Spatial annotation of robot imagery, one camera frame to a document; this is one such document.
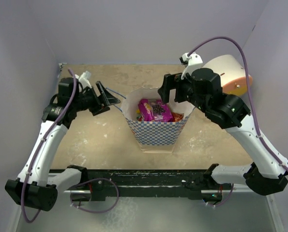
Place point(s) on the orange red snack packet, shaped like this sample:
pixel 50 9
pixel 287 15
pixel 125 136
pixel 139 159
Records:
pixel 176 117

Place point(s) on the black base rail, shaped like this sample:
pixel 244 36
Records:
pixel 194 184

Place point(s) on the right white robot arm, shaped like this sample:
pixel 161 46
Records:
pixel 267 173

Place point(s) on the yellow candy snack packet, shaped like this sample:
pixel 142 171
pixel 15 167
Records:
pixel 139 115

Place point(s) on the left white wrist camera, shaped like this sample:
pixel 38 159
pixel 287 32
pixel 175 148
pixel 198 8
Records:
pixel 84 79

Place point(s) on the beige and orange cylinder device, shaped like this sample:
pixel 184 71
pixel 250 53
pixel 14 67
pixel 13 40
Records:
pixel 231 72

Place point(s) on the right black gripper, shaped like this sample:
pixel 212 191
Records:
pixel 172 81

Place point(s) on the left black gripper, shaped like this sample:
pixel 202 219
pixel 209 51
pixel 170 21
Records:
pixel 101 102

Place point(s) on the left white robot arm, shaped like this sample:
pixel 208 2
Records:
pixel 32 188

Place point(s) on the magenta snack packet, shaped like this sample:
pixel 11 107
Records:
pixel 154 110

